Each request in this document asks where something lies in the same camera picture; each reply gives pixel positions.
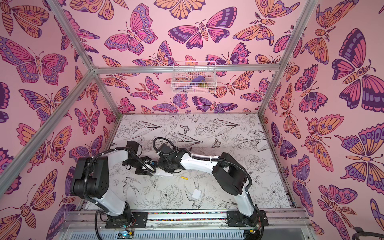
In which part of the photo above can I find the white wire basket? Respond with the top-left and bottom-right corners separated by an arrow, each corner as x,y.
171,61 -> 217,95

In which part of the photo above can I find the green circuit board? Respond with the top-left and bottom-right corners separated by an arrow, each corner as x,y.
117,231 -> 134,240

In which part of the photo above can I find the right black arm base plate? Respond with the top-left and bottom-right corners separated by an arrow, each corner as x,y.
225,210 -> 269,229

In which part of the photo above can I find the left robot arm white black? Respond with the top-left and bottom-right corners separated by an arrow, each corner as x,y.
70,141 -> 158,228

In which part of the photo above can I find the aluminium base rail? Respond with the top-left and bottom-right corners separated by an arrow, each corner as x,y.
57,209 -> 316,240

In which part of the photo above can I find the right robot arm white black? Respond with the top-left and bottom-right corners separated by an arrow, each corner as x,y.
153,137 -> 268,229

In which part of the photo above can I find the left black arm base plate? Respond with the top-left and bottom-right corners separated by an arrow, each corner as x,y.
105,212 -> 149,229

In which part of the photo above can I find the purple item in basket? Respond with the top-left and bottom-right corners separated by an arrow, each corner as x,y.
191,76 -> 206,84

